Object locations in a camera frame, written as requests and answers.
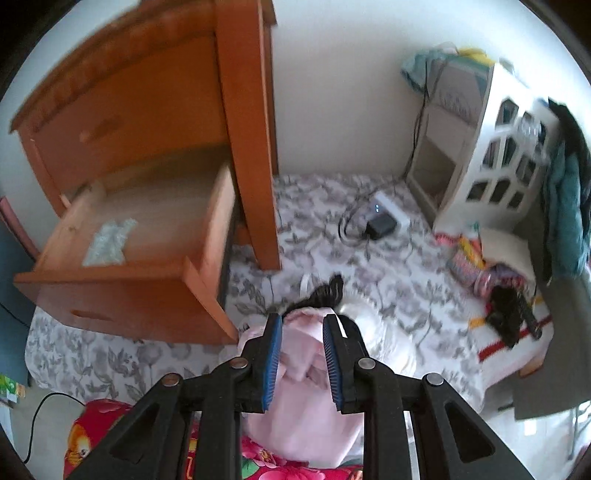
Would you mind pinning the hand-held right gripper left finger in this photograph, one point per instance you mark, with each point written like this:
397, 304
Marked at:
272, 364

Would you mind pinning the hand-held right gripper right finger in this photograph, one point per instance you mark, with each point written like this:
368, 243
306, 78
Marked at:
332, 364

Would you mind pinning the pink underwear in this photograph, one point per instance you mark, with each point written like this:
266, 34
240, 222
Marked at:
302, 392

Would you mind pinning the white bra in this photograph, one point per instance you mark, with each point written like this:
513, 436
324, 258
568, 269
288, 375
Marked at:
383, 332

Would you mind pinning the black lace underwear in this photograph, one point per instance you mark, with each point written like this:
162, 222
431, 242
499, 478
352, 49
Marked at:
323, 295

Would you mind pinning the wooden clothes drawer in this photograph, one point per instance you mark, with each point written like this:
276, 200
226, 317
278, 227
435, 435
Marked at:
138, 300

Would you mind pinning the grey floral bedsheet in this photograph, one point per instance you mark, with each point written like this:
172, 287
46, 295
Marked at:
392, 277

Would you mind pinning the black charger adapter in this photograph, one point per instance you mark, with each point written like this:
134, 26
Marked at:
381, 228

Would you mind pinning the white power strip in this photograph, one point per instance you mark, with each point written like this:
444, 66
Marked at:
392, 210

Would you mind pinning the colourful packet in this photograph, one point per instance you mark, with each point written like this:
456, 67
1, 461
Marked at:
468, 263

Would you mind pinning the red floral blanket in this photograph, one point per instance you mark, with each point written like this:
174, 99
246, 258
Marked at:
106, 429

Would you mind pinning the clear plastic bag in drawer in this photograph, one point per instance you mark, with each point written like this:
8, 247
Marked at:
108, 242

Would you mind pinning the beige paper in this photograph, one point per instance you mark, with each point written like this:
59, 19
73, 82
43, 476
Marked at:
503, 244

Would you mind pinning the wooden nightstand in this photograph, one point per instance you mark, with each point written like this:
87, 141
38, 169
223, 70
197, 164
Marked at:
249, 115

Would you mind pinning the white house-shaped shelf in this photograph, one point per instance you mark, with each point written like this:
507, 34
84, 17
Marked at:
489, 152

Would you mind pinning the dark blue panel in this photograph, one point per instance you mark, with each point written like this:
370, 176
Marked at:
11, 300

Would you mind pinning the pink board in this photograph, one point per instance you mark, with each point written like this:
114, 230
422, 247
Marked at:
14, 221

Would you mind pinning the teal cloth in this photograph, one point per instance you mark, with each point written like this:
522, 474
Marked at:
418, 69

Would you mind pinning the yellow item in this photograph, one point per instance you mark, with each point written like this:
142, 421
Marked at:
475, 54

